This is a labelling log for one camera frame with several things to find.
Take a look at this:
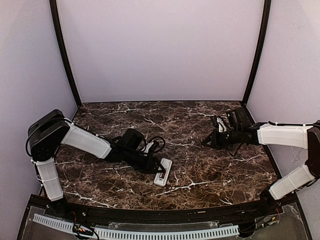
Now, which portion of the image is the white remote control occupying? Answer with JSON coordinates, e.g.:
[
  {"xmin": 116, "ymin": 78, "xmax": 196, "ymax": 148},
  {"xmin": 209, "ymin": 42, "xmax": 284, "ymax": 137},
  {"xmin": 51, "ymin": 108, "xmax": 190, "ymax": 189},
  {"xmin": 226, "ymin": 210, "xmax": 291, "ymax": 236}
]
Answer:
[{"xmin": 153, "ymin": 158, "xmax": 173, "ymax": 187}]

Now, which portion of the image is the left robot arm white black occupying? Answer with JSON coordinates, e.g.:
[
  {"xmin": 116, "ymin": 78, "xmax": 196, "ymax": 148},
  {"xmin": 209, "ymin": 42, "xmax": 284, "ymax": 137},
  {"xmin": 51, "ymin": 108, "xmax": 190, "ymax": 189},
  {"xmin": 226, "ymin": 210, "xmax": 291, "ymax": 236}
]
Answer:
[{"xmin": 25, "ymin": 109, "xmax": 172, "ymax": 202}]

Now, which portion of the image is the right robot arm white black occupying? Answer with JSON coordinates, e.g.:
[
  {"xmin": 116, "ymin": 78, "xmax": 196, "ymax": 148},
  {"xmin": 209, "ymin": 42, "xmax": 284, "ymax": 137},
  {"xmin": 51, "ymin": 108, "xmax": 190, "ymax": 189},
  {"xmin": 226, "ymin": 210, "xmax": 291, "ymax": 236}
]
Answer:
[{"xmin": 201, "ymin": 107, "xmax": 320, "ymax": 201}]

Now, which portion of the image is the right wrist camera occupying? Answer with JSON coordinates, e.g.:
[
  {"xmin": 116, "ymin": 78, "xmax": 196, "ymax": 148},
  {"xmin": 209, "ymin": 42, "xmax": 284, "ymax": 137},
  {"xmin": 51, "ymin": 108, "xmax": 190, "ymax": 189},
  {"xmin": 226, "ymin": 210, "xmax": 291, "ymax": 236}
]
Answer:
[{"xmin": 211, "ymin": 116, "xmax": 230, "ymax": 133}]

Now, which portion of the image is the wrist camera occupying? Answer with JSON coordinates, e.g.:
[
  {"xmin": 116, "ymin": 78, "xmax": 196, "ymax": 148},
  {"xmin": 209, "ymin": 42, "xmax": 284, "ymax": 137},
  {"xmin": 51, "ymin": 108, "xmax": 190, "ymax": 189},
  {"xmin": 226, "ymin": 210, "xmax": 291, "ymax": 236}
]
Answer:
[
  {"xmin": 211, "ymin": 116, "xmax": 230, "ymax": 133},
  {"xmin": 144, "ymin": 140, "xmax": 160, "ymax": 154}
]

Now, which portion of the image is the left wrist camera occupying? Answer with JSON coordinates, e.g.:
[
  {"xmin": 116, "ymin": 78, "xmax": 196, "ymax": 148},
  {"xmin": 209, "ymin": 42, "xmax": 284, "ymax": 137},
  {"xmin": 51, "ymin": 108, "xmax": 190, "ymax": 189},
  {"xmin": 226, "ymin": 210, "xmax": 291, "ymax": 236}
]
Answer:
[{"xmin": 144, "ymin": 140, "xmax": 160, "ymax": 154}]

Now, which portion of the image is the white slotted cable duct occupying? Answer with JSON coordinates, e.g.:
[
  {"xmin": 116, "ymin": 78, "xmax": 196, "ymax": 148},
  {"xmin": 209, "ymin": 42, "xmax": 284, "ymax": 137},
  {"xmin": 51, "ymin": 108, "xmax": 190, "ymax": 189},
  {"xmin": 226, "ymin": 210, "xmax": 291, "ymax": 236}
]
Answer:
[{"xmin": 32, "ymin": 213, "xmax": 240, "ymax": 240}]

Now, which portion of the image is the black front rail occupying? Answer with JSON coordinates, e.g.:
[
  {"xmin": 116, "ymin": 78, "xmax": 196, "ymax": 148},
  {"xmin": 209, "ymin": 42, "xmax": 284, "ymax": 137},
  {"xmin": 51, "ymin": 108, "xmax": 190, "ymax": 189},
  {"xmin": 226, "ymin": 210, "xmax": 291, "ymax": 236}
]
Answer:
[{"xmin": 29, "ymin": 194, "xmax": 296, "ymax": 227}]

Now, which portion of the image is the right black frame post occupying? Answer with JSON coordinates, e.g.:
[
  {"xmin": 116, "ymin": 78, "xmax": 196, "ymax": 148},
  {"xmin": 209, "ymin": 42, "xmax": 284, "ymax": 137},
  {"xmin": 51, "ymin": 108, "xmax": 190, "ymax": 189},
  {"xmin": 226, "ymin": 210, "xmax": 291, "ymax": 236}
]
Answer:
[{"xmin": 242, "ymin": 0, "xmax": 272, "ymax": 106}]

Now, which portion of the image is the black frame post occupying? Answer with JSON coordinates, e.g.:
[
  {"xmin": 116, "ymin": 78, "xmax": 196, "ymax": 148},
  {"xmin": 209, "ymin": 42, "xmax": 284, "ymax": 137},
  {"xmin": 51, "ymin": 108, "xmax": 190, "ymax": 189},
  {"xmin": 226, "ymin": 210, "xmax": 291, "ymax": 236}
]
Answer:
[
  {"xmin": 242, "ymin": 0, "xmax": 272, "ymax": 106},
  {"xmin": 49, "ymin": 0, "xmax": 82, "ymax": 108}
]

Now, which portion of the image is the left black frame post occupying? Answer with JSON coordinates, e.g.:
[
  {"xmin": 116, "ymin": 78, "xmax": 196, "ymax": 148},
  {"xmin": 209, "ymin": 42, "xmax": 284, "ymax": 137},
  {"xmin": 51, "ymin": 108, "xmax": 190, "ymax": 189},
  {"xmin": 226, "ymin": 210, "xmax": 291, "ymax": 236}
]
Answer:
[{"xmin": 49, "ymin": 0, "xmax": 82, "ymax": 108}]

